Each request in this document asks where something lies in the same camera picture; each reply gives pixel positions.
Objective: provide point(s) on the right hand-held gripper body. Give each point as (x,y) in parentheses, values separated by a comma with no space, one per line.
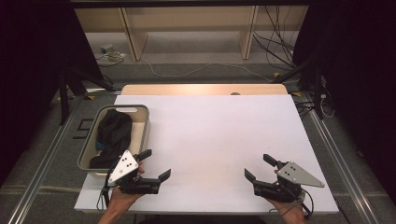
(295,174)

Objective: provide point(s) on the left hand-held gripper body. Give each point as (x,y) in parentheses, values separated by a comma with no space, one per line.
(124,165)

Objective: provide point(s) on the beige bin with grey rim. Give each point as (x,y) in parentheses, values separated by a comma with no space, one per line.
(139,137)

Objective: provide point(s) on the black cloth with blue stitching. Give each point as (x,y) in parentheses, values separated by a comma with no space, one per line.
(113,130)

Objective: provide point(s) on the person's left hand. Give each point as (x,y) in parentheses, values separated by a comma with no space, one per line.
(123,199)

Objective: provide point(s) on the person's right hand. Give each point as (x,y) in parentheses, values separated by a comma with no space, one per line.
(289,210)

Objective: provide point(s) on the white board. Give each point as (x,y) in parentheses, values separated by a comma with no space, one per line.
(202,140)

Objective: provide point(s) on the black tape square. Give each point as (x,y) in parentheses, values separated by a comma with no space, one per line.
(80,125)

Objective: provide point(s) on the black tripod stand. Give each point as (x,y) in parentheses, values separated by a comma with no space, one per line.
(63,99)
(317,93)

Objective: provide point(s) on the white power adapter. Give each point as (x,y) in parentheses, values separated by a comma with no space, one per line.
(107,48)

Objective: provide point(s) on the black curtain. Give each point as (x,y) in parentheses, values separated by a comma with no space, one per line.
(361,77)
(31,77)

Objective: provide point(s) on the wooden shelf unit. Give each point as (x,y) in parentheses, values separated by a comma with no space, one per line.
(134,37)

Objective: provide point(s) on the aluminium floor rail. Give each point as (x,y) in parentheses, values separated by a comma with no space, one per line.
(40,174)
(344,168)

